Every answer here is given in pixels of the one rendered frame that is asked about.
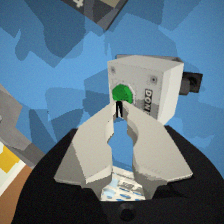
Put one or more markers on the blue bench mat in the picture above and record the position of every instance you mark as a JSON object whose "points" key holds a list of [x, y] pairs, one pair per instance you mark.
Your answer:
{"points": [[53, 61]]}

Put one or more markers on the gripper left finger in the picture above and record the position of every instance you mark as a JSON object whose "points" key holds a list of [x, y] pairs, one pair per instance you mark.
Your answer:
{"points": [[81, 159]]}

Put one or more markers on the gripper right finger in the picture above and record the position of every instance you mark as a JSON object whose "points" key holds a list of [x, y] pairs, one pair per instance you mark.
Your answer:
{"points": [[161, 156]]}

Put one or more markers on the white tube rack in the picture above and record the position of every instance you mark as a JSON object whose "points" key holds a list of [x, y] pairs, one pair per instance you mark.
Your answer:
{"points": [[130, 185]]}

